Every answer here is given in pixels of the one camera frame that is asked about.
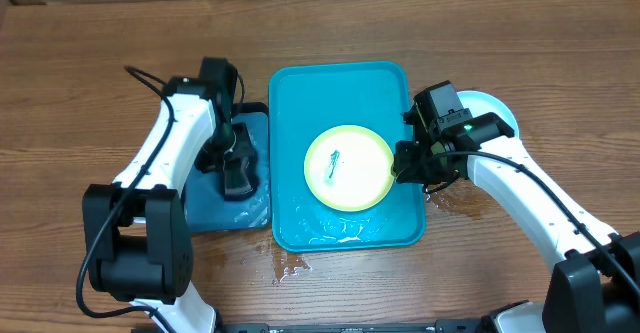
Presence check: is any dark green sponge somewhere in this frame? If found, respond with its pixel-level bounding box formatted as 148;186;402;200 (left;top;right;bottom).
222;160;259;201

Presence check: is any light blue plate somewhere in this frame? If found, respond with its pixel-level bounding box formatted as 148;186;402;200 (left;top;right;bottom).
457;90;520;138

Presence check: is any yellow-green plate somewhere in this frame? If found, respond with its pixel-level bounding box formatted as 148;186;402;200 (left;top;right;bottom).
303;125;394;212

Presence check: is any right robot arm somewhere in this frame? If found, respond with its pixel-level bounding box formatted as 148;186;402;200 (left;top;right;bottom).
392;81;639;333

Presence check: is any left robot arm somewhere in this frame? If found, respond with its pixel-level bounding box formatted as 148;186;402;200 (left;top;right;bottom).
75;57;259;332

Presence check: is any small dark blue tray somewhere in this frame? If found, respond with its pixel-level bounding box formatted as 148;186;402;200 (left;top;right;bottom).
182;102;271;233

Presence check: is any large teal serving tray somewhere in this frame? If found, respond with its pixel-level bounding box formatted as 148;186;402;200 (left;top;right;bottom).
269;61;426;252

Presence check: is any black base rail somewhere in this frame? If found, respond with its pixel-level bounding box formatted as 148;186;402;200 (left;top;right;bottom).
214;317;499;333

